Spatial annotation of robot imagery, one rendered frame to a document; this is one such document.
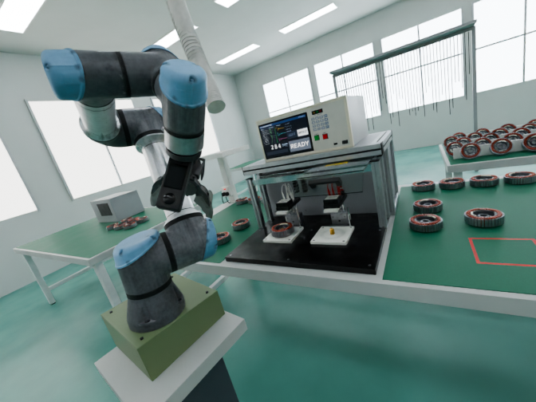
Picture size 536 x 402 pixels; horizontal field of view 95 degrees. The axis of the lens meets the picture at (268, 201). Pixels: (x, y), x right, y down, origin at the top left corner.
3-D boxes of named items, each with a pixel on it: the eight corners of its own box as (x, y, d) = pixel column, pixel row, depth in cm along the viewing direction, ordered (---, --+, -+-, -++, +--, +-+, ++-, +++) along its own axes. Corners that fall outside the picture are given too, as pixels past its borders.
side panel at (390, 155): (395, 215, 115) (387, 147, 107) (388, 215, 117) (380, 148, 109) (399, 195, 137) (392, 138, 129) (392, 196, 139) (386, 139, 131)
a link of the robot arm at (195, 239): (171, 276, 73) (118, 125, 84) (218, 256, 80) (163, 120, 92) (173, 269, 63) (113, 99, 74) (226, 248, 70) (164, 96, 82)
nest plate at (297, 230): (291, 243, 109) (290, 241, 108) (263, 242, 117) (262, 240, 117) (304, 228, 121) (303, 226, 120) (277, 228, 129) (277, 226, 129)
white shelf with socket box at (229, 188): (238, 212, 184) (221, 152, 173) (204, 214, 204) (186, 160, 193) (262, 197, 212) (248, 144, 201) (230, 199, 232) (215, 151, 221)
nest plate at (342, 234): (346, 245, 96) (345, 242, 95) (310, 244, 104) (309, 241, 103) (354, 228, 108) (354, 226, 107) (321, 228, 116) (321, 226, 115)
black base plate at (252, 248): (376, 275, 78) (375, 269, 77) (226, 261, 113) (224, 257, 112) (390, 216, 115) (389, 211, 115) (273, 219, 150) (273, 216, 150)
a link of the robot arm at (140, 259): (122, 282, 69) (107, 238, 66) (171, 263, 76) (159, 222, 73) (125, 302, 59) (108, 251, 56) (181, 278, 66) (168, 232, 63)
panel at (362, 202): (392, 212, 114) (384, 148, 106) (272, 216, 150) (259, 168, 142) (392, 210, 115) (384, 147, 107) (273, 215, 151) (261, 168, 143)
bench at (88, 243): (130, 348, 183) (87, 259, 164) (45, 305, 283) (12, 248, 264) (224, 266, 271) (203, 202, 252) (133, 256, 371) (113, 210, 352)
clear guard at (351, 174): (362, 192, 77) (360, 174, 76) (294, 198, 90) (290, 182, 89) (376, 167, 103) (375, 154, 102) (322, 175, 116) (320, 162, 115)
